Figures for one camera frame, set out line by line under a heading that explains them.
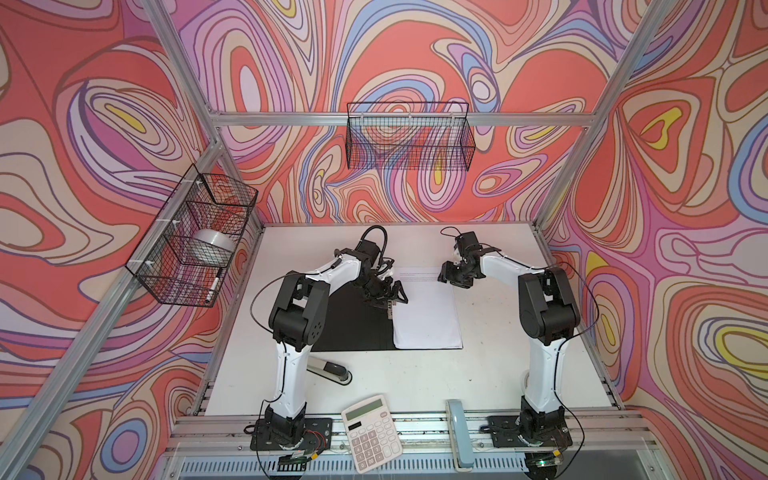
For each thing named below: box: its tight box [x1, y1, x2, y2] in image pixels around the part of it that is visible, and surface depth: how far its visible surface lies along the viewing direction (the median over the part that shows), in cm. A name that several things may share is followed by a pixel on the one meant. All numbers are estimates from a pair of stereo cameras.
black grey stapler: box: [306, 357, 353, 386], surface depth 83 cm
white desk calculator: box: [341, 394, 403, 474], surface depth 73 cm
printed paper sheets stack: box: [392, 267, 463, 349], surface depth 95 cm
